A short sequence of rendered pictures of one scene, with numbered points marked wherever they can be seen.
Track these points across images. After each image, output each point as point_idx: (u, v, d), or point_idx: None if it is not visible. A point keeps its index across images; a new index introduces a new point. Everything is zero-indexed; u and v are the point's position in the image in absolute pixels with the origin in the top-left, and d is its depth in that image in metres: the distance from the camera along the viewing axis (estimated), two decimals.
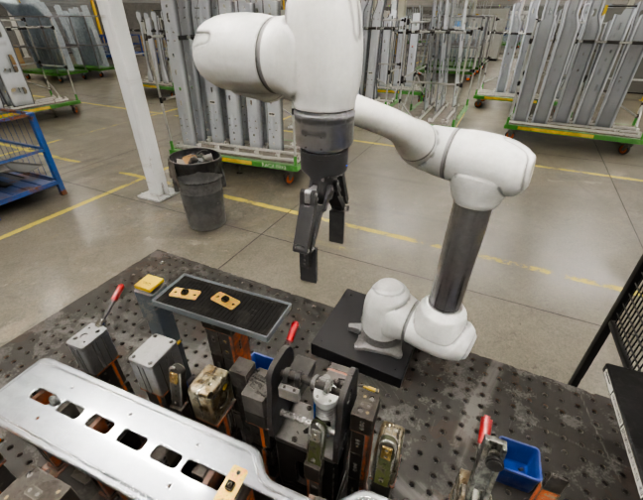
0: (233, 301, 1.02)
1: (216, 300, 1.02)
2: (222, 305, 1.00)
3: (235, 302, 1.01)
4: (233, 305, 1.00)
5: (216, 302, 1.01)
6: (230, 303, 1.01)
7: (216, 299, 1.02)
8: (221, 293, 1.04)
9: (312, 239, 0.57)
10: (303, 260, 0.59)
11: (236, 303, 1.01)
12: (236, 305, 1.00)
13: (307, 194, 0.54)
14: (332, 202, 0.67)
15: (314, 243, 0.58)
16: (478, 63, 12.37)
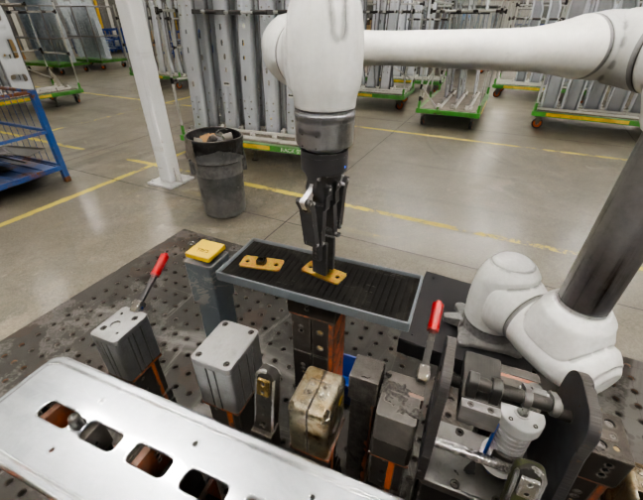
0: (335, 273, 0.69)
1: (311, 272, 0.69)
2: (322, 279, 0.68)
3: (339, 274, 0.69)
4: (337, 279, 0.68)
5: (311, 274, 0.69)
6: (333, 276, 0.68)
7: (311, 270, 0.70)
8: None
9: (320, 237, 0.62)
10: (314, 253, 0.65)
11: (340, 275, 0.69)
12: (341, 278, 0.68)
13: (302, 205, 0.56)
14: (325, 218, 0.65)
15: (322, 239, 0.63)
16: None
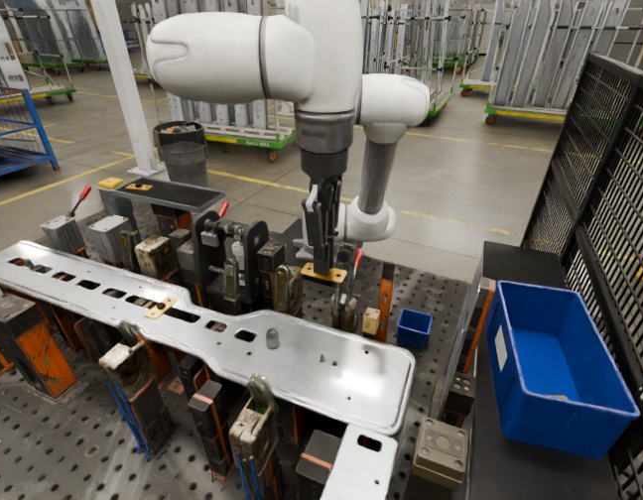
0: (336, 271, 0.70)
1: (311, 274, 0.69)
2: (324, 279, 0.68)
3: (339, 272, 0.69)
4: (339, 277, 0.68)
5: (312, 275, 0.69)
6: (334, 275, 0.69)
7: (311, 272, 0.70)
8: (312, 264, 0.72)
9: (323, 237, 0.62)
10: (317, 254, 0.65)
11: (341, 273, 0.69)
12: (343, 276, 0.69)
13: (309, 207, 0.56)
14: None
15: (325, 238, 0.63)
16: (468, 57, 12.59)
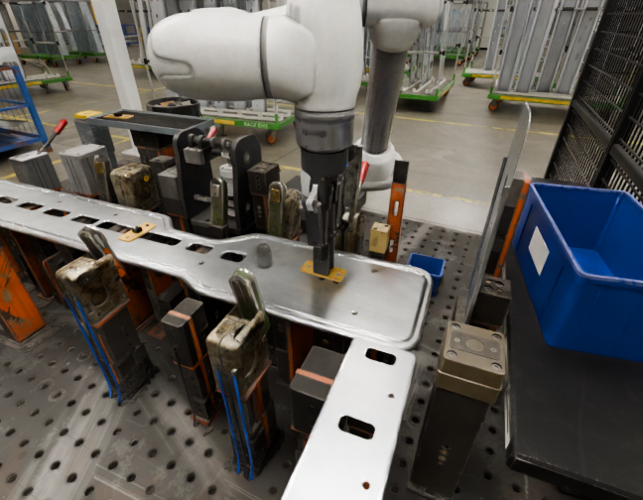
0: (335, 270, 0.69)
1: (311, 271, 0.69)
2: (324, 277, 0.68)
3: (339, 271, 0.69)
4: (339, 276, 0.68)
5: (312, 273, 0.68)
6: (334, 273, 0.69)
7: (311, 269, 0.69)
8: (312, 261, 0.72)
9: (323, 237, 0.62)
10: (317, 254, 0.65)
11: (341, 272, 0.69)
12: (343, 275, 0.68)
13: (309, 206, 0.56)
14: None
15: (325, 238, 0.63)
16: (470, 49, 12.46)
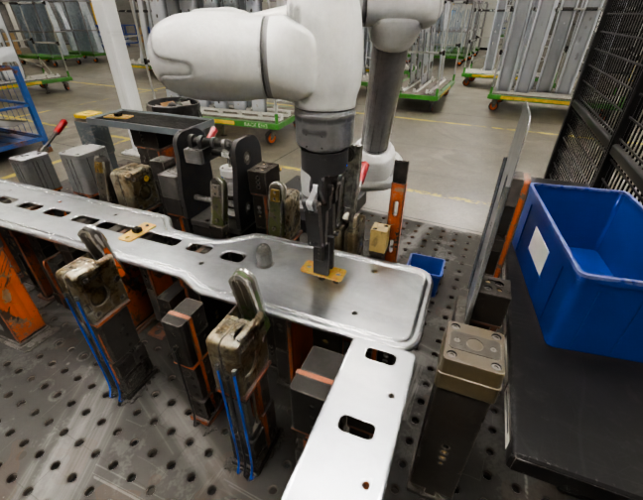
0: (335, 270, 0.69)
1: (311, 271, 0.69)
2: (324, 277, 0.68)
3: (339, 271, 0.69)
4: (339, 276, 0.68)
5: (312, 273, 0.68)
6: (334, 274, 0.69)
7: (311, 269, 0.69)
8: (312, 261, 0.72)
9: (323, 237, 0.62)
10: (317, 254, 0.65)
11: (341, 272, 0.69)
12: (343, 275, 0.68)
13: (309, 206, 0.56)
14: None
15: (325, 238, 0.63)
16: (470, 49, 12.46)
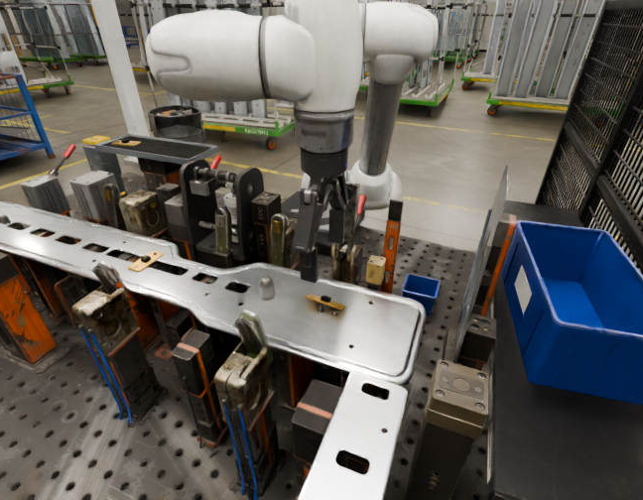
0: (336, 303, 0.76)
1: (314, 299, 0.75)
2: (326, 304, 0.74)
3: (339, 305, 0.75)
4: (339, 306, 0.74)
5: (315, 299, 0.75)
6: (334, 304, 0.75)
7: (314, 298, 0.76)
8: (315, 296, 0.78)
9: (312, 239, 0.57)
10: (303, 260, 0.59)
11: (341, 305, 0.75)
12: (342, 307, 0.74)
13: (307, 194, 0.54)
14: (332, 202, 0.67)
15: (314, 243, 0.58)
16: (469, 52, 12.51)
